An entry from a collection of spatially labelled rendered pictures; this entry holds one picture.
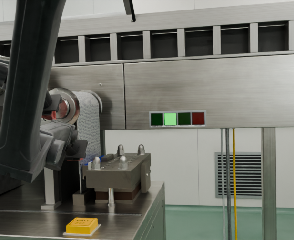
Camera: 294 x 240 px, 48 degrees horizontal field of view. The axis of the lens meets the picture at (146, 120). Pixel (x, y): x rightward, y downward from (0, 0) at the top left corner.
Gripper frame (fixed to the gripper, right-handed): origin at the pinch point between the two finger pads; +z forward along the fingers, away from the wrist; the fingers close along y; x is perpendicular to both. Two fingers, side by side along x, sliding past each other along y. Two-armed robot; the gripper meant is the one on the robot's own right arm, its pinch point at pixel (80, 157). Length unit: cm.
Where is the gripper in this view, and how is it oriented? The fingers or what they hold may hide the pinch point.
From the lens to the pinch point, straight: 123.3
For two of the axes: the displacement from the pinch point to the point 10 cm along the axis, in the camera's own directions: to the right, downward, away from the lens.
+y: 9.8, -0.2, -1.8
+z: 1.7, 4.5, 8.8
